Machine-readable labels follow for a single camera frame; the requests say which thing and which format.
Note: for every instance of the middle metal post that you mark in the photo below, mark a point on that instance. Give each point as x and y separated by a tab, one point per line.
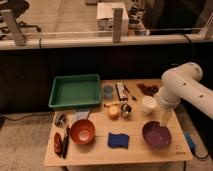
117	24

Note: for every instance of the blue device on floor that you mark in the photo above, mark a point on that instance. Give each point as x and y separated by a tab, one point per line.
189	140

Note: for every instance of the black handled tool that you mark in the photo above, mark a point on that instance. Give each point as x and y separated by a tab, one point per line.
133	97

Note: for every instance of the white cardboard box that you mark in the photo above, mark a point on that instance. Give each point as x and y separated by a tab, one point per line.
105	13

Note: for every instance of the grey cloth piece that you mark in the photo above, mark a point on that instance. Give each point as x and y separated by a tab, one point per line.
79	115

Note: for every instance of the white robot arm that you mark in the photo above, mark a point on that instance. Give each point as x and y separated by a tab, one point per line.
183	82

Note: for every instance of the purple bowl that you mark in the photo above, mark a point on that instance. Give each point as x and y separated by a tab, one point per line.
155	135

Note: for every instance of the dark red spoon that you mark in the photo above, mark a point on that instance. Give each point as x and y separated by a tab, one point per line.
57	144

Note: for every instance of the black office chair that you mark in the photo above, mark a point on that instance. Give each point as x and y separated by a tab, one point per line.
18	7

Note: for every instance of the shiny metal cup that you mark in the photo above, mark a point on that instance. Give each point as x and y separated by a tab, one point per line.
126	111

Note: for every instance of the metal post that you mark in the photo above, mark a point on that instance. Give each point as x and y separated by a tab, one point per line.
13	26
117	24

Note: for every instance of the yellow round fruit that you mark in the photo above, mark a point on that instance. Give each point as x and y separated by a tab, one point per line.
113	112

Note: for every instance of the green plastic tray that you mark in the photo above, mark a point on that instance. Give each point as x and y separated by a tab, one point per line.
75	92

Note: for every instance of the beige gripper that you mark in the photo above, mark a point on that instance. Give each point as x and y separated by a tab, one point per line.
165	117

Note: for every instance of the black utensil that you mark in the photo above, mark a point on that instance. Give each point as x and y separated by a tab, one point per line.
65	142

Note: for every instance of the orange carrot stick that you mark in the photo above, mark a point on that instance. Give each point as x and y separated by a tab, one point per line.
111	104

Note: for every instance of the blue sponge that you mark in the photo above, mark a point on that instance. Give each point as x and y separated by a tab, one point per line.
118	140

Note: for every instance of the left metal post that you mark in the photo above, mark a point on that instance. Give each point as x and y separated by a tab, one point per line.
13	26

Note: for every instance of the wooden table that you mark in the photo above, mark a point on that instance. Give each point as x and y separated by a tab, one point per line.
98	152

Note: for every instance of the white cup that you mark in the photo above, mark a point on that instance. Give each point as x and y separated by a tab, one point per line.
148	104

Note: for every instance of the red bowl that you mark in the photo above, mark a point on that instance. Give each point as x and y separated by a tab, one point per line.
82	132

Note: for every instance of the dark brown grape bunch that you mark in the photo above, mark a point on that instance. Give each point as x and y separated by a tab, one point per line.
148	90

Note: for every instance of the blue cup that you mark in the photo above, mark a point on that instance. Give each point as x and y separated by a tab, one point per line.
108	91

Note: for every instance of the white rectangular box item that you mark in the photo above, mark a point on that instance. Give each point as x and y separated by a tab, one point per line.
121	91

